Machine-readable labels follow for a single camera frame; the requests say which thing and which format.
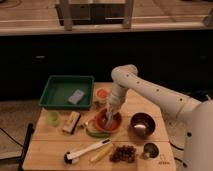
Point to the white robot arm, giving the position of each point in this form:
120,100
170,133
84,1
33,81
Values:
198,116

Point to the bunch of dark grapes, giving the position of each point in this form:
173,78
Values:
123,153

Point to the green plastic cup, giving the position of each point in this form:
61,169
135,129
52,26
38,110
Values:
52,118

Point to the small garlic piece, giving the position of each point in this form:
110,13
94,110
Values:
85,124

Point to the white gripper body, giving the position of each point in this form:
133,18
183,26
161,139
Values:
117,96

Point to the green plastic tray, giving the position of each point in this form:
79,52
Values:
59,88

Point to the grey sponge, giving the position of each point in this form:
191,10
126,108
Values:
76,97

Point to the yellow corn cob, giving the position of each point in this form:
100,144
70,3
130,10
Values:
102,153

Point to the small white orange cup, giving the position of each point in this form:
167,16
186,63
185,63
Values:
101,95

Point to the grey towel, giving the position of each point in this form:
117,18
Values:
111,111

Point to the red bowl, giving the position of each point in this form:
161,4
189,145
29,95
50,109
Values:
100,121

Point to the white black brush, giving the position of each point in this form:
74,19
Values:
70,157

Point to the wooden chair frame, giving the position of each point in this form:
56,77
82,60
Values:
91,13

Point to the dark brown bowl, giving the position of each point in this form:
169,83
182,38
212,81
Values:
142,124

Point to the metal measuring cup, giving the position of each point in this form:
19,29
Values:
150,150

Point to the wooden block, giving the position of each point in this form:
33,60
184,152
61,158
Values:
71,122

